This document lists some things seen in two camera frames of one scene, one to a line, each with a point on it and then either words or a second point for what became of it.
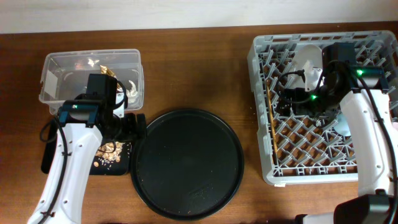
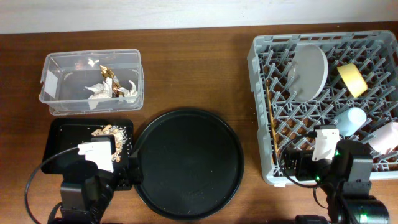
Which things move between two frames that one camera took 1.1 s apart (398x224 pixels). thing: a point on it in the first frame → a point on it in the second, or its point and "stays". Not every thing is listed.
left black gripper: (131, 130) → (125, 181)
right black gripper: (300, 107) → (304, 157)
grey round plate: (306, 69) stays
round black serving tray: (189, 166) stays
